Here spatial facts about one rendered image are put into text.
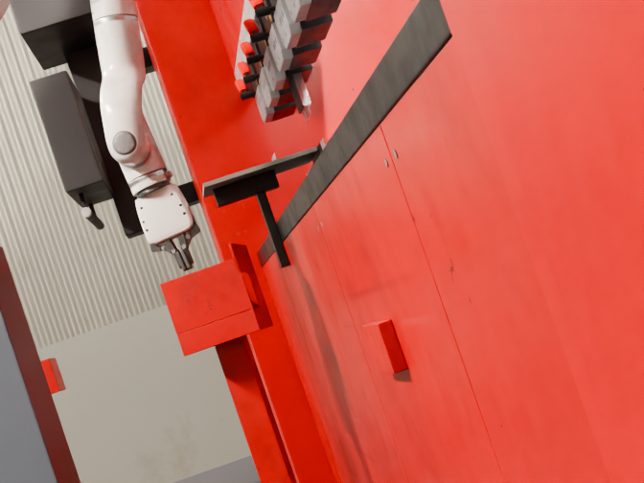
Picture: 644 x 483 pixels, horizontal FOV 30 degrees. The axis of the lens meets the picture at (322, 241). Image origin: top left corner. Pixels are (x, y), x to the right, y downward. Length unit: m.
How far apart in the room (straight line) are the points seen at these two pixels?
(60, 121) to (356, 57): 0.92
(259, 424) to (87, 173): 1.48
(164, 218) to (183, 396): 3.25
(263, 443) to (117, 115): 0.71
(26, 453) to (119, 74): 0.76
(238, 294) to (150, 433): 3.33
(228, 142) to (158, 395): 2.25
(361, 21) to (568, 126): 3.26
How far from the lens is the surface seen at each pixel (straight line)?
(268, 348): 3.54
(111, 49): 2.45
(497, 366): 1.13
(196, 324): 2.37
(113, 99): 2.37
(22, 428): 2.41
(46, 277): 5.72
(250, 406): 2.44
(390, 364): 1.62
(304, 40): 2.42
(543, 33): 0.45
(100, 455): 5.69
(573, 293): 0.51
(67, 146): 3.74
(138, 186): 2.41
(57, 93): 3.77
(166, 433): 5.64
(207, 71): 3.63
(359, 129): 1.39
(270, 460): 2.45
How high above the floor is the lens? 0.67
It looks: 3 degrees up
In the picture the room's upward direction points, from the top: 19 degrees counter-clockwise
